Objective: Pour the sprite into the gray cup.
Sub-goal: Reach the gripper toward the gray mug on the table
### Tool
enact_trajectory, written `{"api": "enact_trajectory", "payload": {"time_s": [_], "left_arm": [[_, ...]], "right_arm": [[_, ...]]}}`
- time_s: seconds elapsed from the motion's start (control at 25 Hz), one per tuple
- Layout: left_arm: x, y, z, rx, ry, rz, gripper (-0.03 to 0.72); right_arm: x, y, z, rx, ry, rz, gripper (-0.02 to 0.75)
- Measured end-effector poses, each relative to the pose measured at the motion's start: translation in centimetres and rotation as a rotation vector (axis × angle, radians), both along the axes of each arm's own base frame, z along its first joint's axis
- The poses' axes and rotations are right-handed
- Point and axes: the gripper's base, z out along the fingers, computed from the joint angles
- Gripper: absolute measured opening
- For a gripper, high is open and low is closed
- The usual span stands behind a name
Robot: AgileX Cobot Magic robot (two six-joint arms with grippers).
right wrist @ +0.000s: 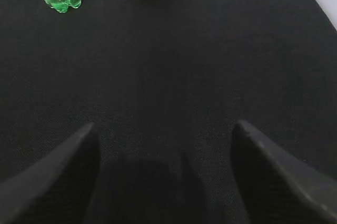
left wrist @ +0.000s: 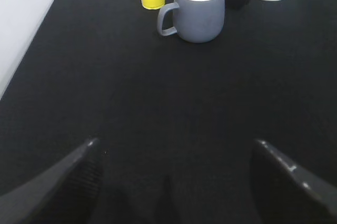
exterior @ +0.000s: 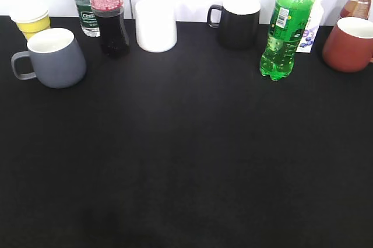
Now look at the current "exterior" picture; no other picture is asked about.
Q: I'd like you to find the white blueberry carton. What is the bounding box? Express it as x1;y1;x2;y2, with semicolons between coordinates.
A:
296;0;324;53

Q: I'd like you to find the black ceramic mug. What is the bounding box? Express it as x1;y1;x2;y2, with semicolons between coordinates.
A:
206;0;261;50

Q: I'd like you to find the yellow paper cup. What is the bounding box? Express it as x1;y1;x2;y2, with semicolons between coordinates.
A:
9;4;51;40

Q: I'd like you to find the clear green-label water bottle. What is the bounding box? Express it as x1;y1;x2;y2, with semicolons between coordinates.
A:
75;0;100;37

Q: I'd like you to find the grey ceramic mug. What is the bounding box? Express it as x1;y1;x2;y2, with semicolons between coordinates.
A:
10;28;87;89

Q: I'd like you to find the green soda bottle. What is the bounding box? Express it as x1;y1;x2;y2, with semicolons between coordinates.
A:
260;0;315;81

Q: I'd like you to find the red tea bottle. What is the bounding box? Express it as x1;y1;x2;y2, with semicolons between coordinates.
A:
338;0;372;20

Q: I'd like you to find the cola bottle red label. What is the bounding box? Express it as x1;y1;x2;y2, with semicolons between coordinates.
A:
90;0;130;58

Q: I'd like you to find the white ceramic mug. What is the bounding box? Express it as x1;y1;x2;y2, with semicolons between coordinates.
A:
135;0;177;53

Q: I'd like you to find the red ceramic mug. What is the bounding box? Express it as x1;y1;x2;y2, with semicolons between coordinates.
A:
322;17;372;73

